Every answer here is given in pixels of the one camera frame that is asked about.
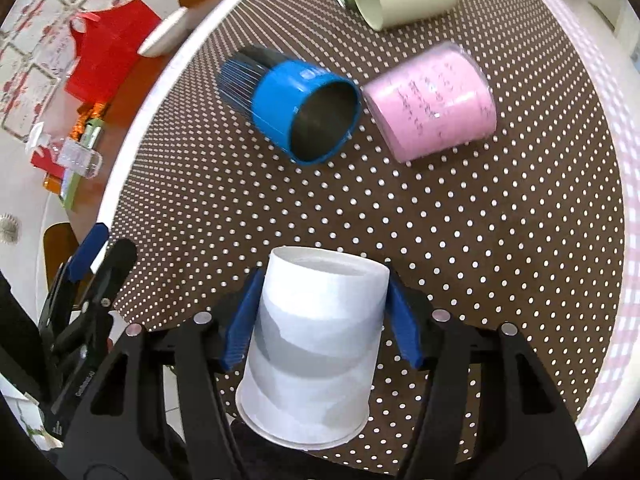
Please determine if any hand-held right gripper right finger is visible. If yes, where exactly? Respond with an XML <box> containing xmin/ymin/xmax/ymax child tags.
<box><xmin>384</xmin><ymin>260</ymin><xmax>590</xmax><ymax>480</ymax></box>

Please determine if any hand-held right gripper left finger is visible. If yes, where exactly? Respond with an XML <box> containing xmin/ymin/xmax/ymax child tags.
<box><xmin>60</xmin><ymin>267</ymin><xmax>267</xmax><ymax>480</ymax></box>

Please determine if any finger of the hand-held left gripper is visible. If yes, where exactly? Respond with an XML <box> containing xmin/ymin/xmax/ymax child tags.
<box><xmin>49</xmin><ymin>237</ymin><xmax>139</xmax><ymax>376</ymax></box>
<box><xmin>39</xmin><ymin>222</ymin><xmax>111</xmax><ymax>346</ymax></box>

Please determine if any white cup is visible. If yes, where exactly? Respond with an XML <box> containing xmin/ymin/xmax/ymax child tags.
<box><xmin>235</xmin><ymin>245</ymin><xmax>391</xmax><ymax>448</ymax></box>

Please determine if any pink cup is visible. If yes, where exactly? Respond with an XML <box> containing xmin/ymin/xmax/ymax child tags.
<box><xmin>362</xmin><ymin>42</ymin><xmax>498</xmax><ymax>164</ymax></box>

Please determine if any blue and black cup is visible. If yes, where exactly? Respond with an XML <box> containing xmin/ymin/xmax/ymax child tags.
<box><xmin>216</xmin><ymin>45</ymin><xmax>363</xmax><ymax>167</ymax></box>

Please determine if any brown wooden chair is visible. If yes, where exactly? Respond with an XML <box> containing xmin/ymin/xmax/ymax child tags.
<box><xmin>43</xmin><ymin>222</ymin><xmax>82</xmax><ymax>288</ymax></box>

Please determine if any green box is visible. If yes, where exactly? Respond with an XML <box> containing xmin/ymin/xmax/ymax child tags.
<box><xmin>59</xmin><ymin>169</ymin><xmax>83</xmax><ymax>209</ymax></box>

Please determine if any brown polka dot tablecloth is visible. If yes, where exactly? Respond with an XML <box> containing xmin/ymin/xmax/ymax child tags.
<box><xmin>97</xmin><ymin>0</ymin><xmax>627</xmax><ymax>463</ymax></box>

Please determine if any clear spray bottle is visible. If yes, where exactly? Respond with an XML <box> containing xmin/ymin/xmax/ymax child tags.
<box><xmin>27</xmin><ymin>124</ymin><xmax>104</xmax><ymax>180</ymax></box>

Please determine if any orange shiny packet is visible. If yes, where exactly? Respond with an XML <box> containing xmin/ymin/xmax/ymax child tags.
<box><xmin>70</xmin><ymin>102</ymin><xmax>110</xmax><ymax>142</ymax></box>

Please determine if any red bag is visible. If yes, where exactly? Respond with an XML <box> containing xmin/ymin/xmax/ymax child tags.
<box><xmin>64</xmin><ymin>0</ymin><xmax>164</xmax><ymax>107</ymax></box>

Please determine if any white curved object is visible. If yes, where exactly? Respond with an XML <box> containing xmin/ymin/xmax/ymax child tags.
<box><xmin>137</xmin><ymin>7</ymin><xmax>191</xmax><ymax>58</ymax></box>

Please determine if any pink checked cloth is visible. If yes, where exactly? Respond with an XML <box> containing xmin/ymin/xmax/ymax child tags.
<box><xmin>510</xmin><ymin>0</ymin><xmax>640</xmax><ymax>443</ymax></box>

